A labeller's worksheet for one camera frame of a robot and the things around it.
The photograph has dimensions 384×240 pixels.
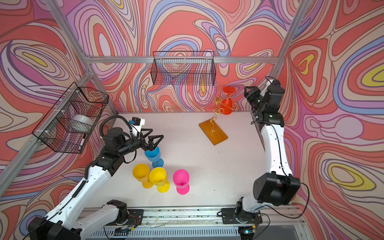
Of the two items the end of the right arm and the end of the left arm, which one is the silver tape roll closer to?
the end of the left arm

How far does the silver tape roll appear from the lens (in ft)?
2.32

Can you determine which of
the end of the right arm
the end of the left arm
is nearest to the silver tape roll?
the end of the left arm
